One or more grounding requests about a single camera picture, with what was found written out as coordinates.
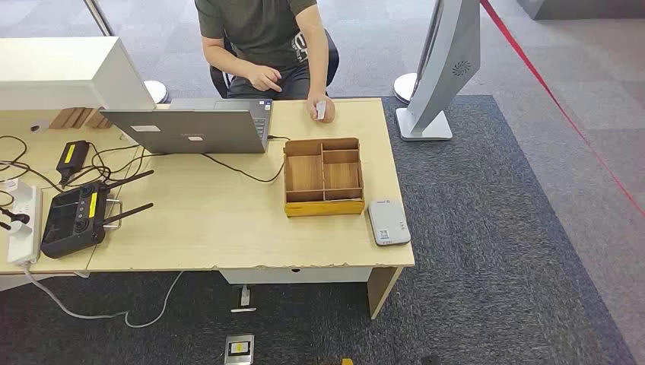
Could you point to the metal pole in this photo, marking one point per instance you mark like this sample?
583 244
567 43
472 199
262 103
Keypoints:
101 17

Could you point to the person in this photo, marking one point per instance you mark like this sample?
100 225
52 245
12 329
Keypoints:
257 25

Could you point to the silver floor socket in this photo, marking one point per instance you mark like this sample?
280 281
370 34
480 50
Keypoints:
239 348

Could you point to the red barrier tape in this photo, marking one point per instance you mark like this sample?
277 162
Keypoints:
505 30

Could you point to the black remote controller with antennas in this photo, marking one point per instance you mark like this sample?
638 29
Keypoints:
70 221

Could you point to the white under-desk drawer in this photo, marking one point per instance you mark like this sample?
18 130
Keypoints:
302 275

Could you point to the white ID card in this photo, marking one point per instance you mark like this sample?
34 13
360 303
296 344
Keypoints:
321 110

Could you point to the person's right forearm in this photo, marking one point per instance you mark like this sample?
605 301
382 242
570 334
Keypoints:
227 59

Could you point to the person's left hand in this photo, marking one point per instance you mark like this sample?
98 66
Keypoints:
328 108

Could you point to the round white post base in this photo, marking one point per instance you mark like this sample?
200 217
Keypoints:
157 91
403 88

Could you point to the dark grey floor rug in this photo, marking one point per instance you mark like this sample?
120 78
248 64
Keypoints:
478 226

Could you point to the white charger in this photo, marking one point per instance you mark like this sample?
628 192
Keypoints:
10 185

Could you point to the grey card reader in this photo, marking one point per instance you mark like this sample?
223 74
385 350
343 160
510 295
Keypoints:
388 221

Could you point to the black power adapter yellow label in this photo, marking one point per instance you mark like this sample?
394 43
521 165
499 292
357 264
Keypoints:
73 156

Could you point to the person's left forearm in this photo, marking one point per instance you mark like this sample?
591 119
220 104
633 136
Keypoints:
318 70

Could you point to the grey kiosk stand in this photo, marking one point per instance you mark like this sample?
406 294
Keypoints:
443 65

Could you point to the floor plug outlet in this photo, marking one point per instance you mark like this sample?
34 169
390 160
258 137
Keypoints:
244 297

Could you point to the wooden organizer box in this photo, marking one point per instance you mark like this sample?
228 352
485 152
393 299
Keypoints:
305 174

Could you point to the person's right hand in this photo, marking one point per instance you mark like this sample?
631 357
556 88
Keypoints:
264 78

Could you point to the grey laptop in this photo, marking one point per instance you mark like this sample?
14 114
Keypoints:
191 131

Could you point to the grey platform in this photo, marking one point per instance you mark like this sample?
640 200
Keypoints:
579 9

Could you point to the white power strip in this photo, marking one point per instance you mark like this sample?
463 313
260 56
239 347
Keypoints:
25 237

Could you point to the light wood desk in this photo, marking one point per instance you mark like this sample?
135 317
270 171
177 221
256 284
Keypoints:
380 292

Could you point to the black plug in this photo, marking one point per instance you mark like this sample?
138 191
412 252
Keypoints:
20 218

